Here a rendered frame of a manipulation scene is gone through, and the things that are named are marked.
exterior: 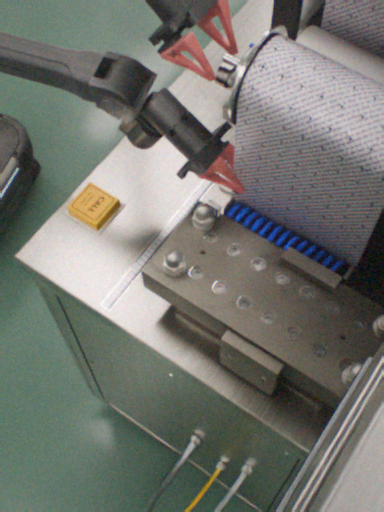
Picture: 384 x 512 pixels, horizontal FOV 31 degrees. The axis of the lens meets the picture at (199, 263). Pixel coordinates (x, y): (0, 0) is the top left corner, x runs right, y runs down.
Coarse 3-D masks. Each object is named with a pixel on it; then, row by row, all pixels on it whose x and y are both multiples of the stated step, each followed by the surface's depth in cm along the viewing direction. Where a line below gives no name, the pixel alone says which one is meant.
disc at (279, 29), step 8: (272, 32) 91; (280, 32) 93; (264, 40) 90; (256, 48) 89; (248, 56) 89; (256, 56) 90; (248, 64) 89; (240, 72) 89; (240, 80) 90; (240, 88) 91; (232, 96) 91; (232, 104) 92; (232, 112) 94; (232, 120) 95
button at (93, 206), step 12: (84, 192) 126; (96, 192) 126; (72, 204) 125; (84, 204) 125; (96, 204) 125; (108, 204) 125; (84, 216) 123; (96, 216) 123; (108, 216) 125; (96, 228) 124
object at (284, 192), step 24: (240, 144) 100; (240, 168) 105; (264, 168) 101; (288, 168) 97; (264, 192) 106; (288, 192) 102; (312, 192) 98; (336, 192) 95; (288, 216) 107; (312, 216) 103; (336, 216) 99; (360, 216) 96; (312, 240) 108; (336, 240) 104; (360, 240) 100
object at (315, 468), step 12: (372, 360) 80; (372, 372) 57; (360, 384) 70; (372, 384) 56; (360, 396) 55; (348, 408) 61; (348, 420) 54; (336, 432) 54; (324, 444) 69; (324, 456) 53; (312, 468) 58; (300, 480) 74; (312, 480) 52; (300, 492) 52; (288, 504) 68; (300, 504) 52
